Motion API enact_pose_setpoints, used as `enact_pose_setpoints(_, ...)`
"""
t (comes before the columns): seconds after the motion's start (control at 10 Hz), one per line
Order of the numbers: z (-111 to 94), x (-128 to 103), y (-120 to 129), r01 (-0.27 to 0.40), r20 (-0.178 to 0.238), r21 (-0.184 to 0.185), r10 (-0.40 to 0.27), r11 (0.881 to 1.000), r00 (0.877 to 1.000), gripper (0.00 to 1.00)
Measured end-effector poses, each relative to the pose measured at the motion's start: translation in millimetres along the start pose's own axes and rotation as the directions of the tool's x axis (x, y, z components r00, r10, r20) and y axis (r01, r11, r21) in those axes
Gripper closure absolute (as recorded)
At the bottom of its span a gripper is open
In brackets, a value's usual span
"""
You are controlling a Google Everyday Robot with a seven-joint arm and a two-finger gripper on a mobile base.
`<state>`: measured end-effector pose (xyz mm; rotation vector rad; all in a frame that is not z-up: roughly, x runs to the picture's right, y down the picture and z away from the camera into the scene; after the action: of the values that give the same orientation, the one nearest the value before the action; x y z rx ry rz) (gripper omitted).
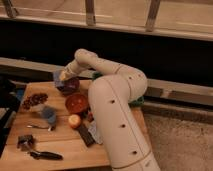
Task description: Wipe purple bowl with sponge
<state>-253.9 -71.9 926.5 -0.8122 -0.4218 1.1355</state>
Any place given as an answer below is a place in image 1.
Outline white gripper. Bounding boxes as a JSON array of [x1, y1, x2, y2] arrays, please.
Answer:
[[59, 61, 81, 81]]

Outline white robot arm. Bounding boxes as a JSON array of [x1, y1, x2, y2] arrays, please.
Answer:
[[60, 49, 161, 171]]

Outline purple bowl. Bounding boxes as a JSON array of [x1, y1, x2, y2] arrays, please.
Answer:
[[56, 77, 80, 94]]

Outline red bowl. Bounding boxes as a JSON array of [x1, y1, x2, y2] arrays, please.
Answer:
[[65, 93, 89, 114]]

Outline red grapes bunch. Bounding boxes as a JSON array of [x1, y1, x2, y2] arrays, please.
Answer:
[[22, 93, 48, 110]]

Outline blue grey brush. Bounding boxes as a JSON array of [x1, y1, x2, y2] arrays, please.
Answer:
[[41, 106, 56, 131]]

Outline dark chocolate bar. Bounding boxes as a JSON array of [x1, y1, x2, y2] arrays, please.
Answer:
[[78, 125, 95, 147]]

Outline silver foil packet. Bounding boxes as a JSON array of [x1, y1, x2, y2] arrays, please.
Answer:
[[88, 121, 103, 144]]

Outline black chair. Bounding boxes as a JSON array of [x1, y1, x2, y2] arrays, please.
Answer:
[[0, 76, 20, 156]]

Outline metal spoon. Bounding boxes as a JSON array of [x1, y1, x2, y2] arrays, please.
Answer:
[[26, 125, 50, 130]]

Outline black binder clip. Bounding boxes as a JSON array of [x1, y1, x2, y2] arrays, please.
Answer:
[[17, 135, 34, 151]]

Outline black handled tool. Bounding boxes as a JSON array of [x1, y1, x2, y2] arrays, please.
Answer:
[[29, 151, 63, 160]]

